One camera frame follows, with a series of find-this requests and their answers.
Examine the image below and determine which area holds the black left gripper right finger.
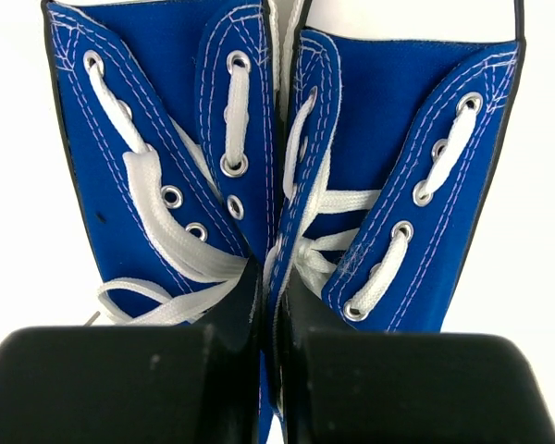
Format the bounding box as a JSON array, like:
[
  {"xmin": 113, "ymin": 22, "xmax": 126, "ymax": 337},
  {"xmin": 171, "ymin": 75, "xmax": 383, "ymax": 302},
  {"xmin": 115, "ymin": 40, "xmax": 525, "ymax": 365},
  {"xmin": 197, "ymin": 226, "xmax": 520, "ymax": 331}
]
[{"xmin": 281, "ymin": 275, "xmax": 555, "ymax": 443}]

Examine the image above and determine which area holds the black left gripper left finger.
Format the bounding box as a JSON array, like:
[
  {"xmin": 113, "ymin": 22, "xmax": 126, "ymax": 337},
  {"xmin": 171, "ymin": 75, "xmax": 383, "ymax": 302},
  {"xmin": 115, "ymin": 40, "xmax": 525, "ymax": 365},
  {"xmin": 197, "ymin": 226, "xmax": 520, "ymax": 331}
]
[{"xmin": 0, "ymin": 265, "xmax": 261, "ymax": 443}]

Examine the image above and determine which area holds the blue canvas sneaker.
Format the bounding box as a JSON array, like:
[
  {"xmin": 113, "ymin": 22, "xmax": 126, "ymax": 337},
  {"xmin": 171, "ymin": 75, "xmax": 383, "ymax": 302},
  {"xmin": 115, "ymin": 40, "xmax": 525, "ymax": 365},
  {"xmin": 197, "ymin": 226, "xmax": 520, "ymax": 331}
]
[
  {"xmin": 265, "ymin": 1, "xmax": 525, "ymax": 431},
  {"xmin": 42, "ymin": 1, "xmax": 278, "ymax": 326}
]

